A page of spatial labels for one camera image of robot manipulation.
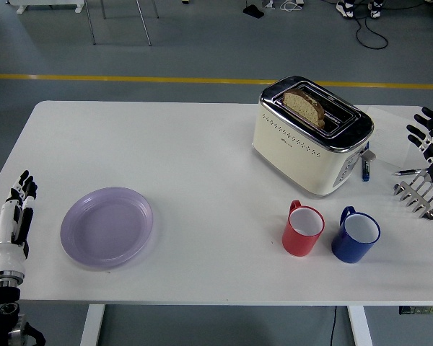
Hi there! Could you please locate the metal toast rack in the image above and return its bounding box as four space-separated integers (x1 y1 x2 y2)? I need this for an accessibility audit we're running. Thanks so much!
393 169 433 220

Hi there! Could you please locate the black foot pedal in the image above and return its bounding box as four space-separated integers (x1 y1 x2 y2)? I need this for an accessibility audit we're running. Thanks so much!
242 0 265 18

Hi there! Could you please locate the bread slice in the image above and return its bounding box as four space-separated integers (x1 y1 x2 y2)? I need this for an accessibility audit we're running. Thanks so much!
282 89 326 128

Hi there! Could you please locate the white paper sheet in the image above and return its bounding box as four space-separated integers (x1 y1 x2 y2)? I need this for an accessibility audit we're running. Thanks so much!
362 106 419 169

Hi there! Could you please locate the black silver pen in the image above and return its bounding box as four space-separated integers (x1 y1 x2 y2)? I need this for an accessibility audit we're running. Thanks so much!
392 167 429 177

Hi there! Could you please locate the blue mug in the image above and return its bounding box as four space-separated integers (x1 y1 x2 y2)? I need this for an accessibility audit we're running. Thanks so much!
331 205 381 264

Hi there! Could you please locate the black floor cable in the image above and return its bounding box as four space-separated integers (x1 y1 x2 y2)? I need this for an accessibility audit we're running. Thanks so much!
355 14 389 50

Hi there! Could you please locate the red mug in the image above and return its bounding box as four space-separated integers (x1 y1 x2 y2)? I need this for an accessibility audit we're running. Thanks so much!
281 200 325 257

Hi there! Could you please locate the thin black cable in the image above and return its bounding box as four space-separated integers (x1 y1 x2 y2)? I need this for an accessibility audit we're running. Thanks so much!
328 305 338 346

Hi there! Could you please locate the cream chrome toaster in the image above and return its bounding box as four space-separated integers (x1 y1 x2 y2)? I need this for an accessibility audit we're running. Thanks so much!
251 75 377 198

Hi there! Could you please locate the table control panel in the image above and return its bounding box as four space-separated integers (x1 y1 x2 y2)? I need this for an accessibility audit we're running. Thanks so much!
398 305 433 315

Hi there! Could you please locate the purple plate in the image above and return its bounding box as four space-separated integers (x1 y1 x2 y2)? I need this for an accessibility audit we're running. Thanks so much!
60 186 154 270

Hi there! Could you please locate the black white sneaker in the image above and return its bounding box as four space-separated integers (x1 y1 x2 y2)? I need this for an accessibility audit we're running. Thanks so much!
336 0 354 18
367 0 383 19

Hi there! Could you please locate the white table leg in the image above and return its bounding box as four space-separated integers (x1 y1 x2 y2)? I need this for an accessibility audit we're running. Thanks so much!
347 305 375 346
79 304 106 346

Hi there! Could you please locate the blue marker pen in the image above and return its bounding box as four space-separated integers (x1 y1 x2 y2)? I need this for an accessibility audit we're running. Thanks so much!
360 142 372 183

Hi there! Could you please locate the white stand base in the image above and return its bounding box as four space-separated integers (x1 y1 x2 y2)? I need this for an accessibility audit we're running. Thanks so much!
6 0 84 14

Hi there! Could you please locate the grey metal chair frame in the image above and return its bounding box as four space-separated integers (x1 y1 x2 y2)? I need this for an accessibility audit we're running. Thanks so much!
83 0 159 47

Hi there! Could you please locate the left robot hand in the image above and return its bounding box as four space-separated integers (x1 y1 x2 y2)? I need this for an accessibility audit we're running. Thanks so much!
0 169 39 273

